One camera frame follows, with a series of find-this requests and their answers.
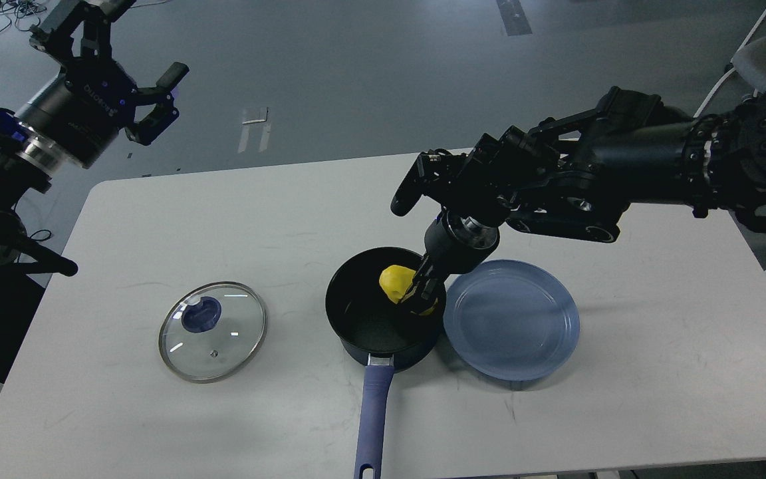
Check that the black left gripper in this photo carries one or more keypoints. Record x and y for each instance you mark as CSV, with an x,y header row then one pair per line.
x,y
84,108

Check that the dark blue saucepan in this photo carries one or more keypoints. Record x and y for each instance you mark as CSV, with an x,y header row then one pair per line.
x,y
380,336

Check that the glass pot lid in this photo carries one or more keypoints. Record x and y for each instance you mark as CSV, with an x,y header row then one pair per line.
x,y
213,331

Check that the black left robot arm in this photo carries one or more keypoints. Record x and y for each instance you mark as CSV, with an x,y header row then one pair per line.
x,y
28,161

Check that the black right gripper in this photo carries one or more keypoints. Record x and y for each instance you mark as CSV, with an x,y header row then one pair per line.
x,y
454,246

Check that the blue plate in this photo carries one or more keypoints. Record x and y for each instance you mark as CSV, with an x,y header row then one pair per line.
x,y
511,321

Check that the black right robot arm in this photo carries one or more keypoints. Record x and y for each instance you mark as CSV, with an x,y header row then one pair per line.
x,y
574,177

